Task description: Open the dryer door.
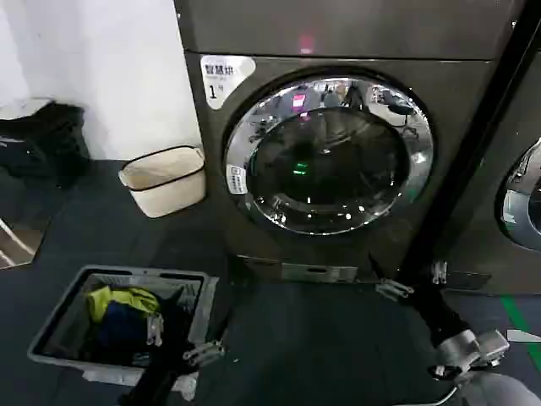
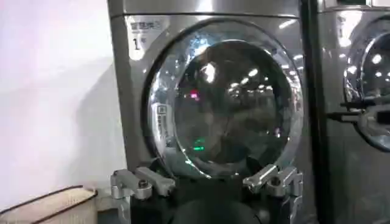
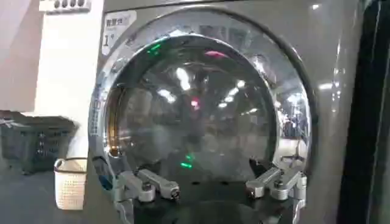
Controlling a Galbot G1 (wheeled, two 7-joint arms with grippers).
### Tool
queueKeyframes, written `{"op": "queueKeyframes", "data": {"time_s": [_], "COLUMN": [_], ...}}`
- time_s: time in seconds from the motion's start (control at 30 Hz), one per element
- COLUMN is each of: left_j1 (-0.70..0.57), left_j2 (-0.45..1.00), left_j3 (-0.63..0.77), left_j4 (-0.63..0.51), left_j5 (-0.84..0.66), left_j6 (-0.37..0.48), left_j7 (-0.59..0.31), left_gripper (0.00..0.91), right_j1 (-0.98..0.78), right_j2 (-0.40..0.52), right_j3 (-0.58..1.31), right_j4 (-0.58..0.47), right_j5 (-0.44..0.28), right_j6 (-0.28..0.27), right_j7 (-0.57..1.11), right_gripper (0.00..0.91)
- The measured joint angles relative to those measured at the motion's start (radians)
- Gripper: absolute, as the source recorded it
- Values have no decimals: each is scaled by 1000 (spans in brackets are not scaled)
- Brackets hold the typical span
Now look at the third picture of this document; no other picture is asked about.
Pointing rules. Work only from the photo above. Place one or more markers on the grey dryer with label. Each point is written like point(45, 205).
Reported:
point(332, 128)

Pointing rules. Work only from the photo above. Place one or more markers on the white laundry basket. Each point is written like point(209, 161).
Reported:
point(70, 185)

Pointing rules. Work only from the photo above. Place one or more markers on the white label sticker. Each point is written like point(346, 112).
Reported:
point(114, 30)

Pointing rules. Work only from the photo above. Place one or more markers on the dark grey laundry basket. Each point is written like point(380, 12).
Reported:
point(36, 143)

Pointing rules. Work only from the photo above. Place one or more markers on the white power strip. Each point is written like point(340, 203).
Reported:
point(65, 4)

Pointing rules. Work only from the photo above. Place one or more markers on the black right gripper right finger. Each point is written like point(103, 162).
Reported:
point(285, 182)

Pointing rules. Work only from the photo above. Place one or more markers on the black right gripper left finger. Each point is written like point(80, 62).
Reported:
point(163, 184)

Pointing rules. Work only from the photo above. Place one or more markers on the round glass dryer door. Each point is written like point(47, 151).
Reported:
point(198, 115)

